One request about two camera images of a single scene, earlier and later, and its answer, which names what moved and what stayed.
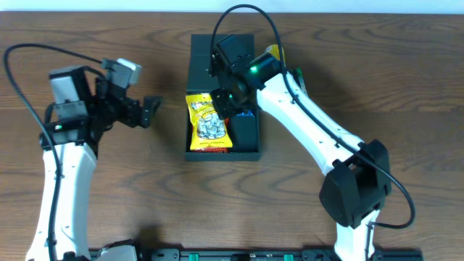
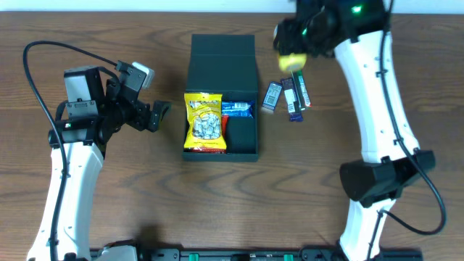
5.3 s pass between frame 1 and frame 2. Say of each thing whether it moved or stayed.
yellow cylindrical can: moved
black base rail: stayed
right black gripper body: moved
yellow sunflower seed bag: stayed
